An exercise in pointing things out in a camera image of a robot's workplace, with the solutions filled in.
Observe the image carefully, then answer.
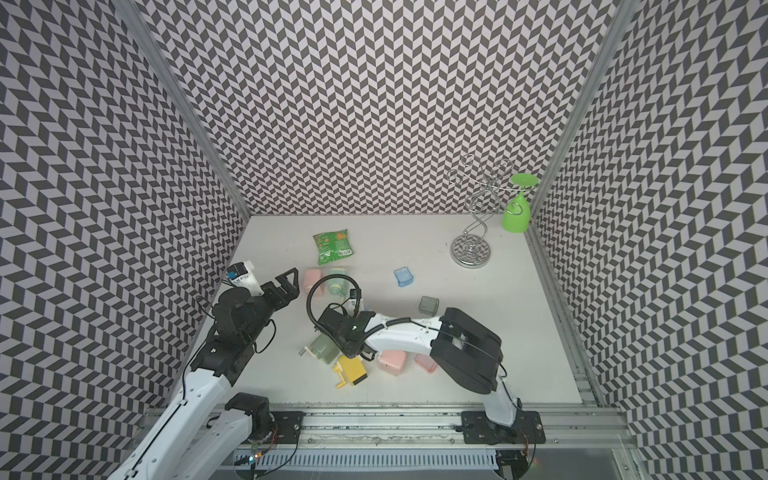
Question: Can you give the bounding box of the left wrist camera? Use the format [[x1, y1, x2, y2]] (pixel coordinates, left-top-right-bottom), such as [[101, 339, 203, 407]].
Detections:
[[226, 260, 263, 296]]

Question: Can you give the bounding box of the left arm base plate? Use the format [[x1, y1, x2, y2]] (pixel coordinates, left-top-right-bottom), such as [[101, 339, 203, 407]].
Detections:
[[249, 411, 305, 446]]

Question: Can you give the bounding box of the sage green pencil sharpener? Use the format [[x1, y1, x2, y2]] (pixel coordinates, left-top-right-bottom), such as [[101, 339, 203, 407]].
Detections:
[[298, 334, 340, 365]]

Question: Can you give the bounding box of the blue transparent tray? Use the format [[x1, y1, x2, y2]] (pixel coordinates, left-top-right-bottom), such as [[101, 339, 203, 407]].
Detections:
[[394, 267, 414, 287]]

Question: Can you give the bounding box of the metal wire glass rack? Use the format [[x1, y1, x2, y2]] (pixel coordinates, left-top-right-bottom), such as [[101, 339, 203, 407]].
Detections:
[[449, 154, 511, 269]]

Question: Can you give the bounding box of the pink transparent tray front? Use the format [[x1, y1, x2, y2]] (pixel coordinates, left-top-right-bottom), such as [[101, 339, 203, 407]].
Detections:
[[414, 354, 438, 374]]

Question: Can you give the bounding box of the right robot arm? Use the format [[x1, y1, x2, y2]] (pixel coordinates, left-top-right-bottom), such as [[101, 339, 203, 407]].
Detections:
[[308, 306, 519, 427]]

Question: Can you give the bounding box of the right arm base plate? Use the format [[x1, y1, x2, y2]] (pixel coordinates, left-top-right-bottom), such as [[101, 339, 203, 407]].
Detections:
[[455, 411, 546, 446]]

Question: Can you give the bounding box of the yellow pencil sharpener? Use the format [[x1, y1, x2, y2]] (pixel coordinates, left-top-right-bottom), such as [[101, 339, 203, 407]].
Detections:
[[333, 355, 368, 389]]

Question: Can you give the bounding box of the green snack bag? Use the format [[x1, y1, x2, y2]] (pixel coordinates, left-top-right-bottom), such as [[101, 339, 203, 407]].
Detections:
[[313, 229, 354, 266]]

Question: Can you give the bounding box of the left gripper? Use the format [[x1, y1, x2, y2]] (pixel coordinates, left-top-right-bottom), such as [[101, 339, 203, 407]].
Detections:
[[243, 269, 299, 346]]

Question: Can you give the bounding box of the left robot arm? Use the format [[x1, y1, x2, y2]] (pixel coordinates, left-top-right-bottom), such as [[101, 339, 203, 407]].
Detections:
[[110, 262, 299, 479]]

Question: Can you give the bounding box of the green plastic wine glass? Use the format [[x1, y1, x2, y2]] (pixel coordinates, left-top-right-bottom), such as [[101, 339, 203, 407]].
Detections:
[[502, 173, 539, 233]]

